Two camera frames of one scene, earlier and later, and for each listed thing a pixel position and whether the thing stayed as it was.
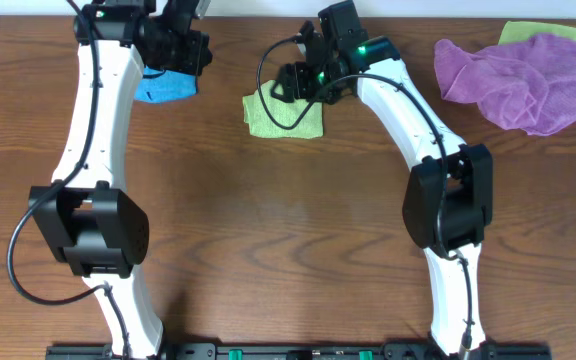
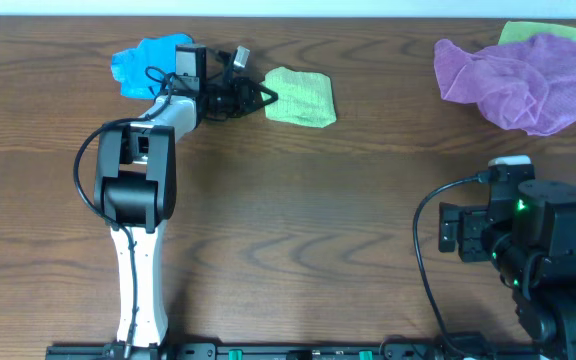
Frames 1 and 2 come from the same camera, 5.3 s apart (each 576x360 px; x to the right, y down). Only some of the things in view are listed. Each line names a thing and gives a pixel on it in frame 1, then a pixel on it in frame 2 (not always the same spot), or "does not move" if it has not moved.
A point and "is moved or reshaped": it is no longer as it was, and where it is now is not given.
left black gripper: [196, 46] → [243, 98]
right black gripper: [298, 82] → [468, 221]
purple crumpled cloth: [541, 84] does not move
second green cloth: [521, 31] does not move
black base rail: [298, 352] does not move
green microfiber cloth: [287, 113] is moved or reshaped
